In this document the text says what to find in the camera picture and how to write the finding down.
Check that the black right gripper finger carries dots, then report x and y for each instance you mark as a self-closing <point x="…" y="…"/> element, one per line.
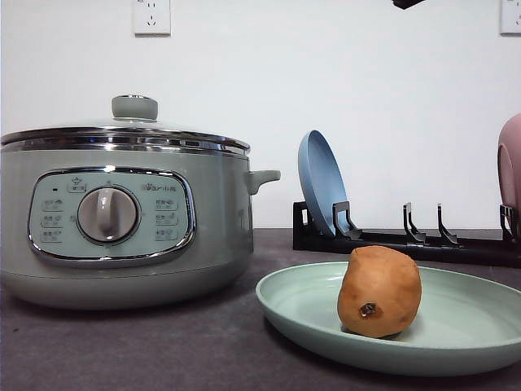
<point x="407" y="3"/>

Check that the brown potato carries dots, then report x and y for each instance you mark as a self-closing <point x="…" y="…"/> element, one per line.
<point x="378" y="293"/>

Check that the glass lid with green knob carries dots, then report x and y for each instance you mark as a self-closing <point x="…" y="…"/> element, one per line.
<point x="135" y="108"/>

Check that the green plate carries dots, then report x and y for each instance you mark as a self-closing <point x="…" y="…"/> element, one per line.
<point x="301" y="309"/>

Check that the pink plate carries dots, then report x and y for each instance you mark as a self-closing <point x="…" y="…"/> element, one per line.
<point x="510" y="163"/>

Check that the blue plate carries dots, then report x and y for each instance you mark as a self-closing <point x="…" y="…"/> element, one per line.
<point x="321" y="183"/>

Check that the black plate rack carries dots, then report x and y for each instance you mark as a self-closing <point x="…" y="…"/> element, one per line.
<point x="321" y="243"/>

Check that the pale green electric steamer pot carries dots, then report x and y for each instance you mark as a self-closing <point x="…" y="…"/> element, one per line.
<point x="220" y="228"/>

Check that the white wall socket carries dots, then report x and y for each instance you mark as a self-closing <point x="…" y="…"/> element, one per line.
<point x="512" y="16"/>
<point x="152" y="18"/>

